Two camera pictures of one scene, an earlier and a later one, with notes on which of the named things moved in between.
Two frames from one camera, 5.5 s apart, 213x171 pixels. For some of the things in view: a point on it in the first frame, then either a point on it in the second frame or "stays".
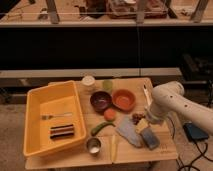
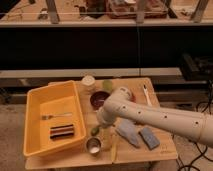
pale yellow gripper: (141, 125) to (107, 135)
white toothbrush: (147, 94) stays
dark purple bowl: (100, 101) stays
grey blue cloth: (128, 130) stays
